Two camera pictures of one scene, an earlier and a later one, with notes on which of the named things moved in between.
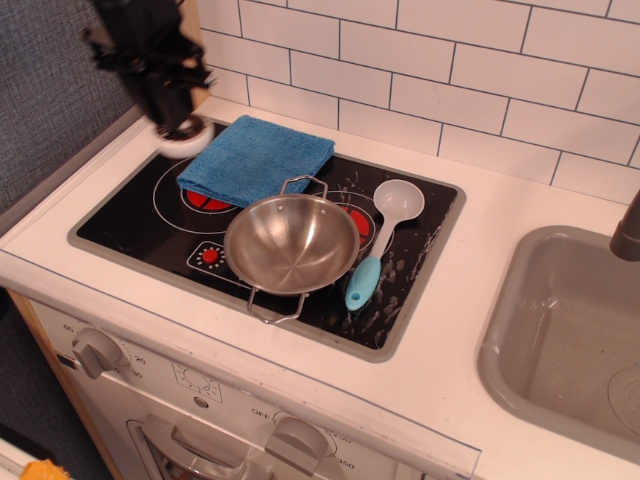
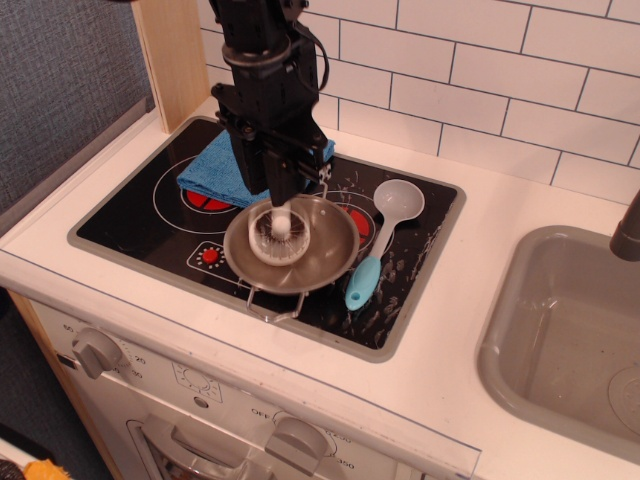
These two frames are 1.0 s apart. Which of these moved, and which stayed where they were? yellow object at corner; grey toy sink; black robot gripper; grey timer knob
Moved: black robot gripper
Stayed: yellow object at corner; grey timer knob; grey toy sink
